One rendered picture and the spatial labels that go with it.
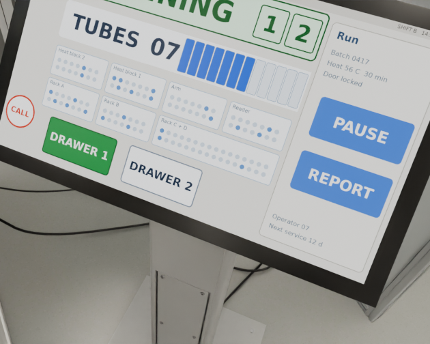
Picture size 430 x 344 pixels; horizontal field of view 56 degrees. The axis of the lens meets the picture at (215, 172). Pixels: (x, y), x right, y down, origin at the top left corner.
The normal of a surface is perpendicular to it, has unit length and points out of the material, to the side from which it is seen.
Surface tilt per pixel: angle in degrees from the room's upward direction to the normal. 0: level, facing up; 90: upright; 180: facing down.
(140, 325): 5
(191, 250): 90
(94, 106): 50
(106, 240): 0
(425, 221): 90
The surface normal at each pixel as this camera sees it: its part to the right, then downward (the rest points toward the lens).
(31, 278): 0.11, -0.67
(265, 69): -0.21, 0.07
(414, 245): -0.90, 0.25
